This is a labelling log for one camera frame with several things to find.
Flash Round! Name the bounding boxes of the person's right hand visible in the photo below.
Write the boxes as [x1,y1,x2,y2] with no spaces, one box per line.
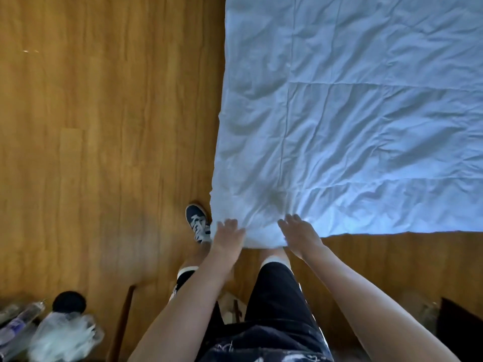
[278,213,325,261]

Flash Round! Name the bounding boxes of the person's left hand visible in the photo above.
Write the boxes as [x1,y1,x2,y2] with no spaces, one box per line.
[211,218,247,263]

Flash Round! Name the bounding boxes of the white quilted duvet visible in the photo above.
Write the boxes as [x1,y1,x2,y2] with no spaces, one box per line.
[209,0,483,249]

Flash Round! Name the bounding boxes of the person's right forearm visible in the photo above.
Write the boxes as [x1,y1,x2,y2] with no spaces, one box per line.
[301,243,462,362]

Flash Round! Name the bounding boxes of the person's left forearm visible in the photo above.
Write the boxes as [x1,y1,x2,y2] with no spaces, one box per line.
[128,249,236,362]

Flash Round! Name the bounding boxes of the person's right leg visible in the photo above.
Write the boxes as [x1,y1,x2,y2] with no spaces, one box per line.
[259,247,290,265]

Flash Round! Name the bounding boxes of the person's leg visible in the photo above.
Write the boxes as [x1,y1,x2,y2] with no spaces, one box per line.
[180,243,212,271]
[259,247,290,265]

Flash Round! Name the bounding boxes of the navy and white sneaker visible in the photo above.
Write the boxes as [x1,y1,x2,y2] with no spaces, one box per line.
[185,204,212,245]

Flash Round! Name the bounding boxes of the person's left leg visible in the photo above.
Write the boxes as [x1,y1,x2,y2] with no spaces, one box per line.
[180,243,212,271]

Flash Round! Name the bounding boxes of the black shorts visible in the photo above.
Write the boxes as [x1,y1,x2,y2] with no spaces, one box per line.
[169,262,335,362]

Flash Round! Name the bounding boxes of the small white object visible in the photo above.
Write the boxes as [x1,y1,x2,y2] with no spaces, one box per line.
[219,292,247,325]

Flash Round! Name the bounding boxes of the dark patterned shirt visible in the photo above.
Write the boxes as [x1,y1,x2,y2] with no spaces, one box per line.
[199,327,335,362]

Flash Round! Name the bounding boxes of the brown wooden stick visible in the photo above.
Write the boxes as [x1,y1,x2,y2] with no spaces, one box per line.
[107,285,137,362]

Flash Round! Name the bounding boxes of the black round object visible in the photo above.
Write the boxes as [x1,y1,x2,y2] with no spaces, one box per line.
[52,291,87,314]

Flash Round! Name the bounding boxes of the crumpled clear plastic bag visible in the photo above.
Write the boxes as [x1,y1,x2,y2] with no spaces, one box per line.
[27,312,105,362]

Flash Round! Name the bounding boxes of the dark black object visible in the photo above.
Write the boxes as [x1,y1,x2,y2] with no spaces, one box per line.
[437,297,483,362]

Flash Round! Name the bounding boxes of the clear plastic bottle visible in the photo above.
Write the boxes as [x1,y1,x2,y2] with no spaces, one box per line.
[0,301,47,346]

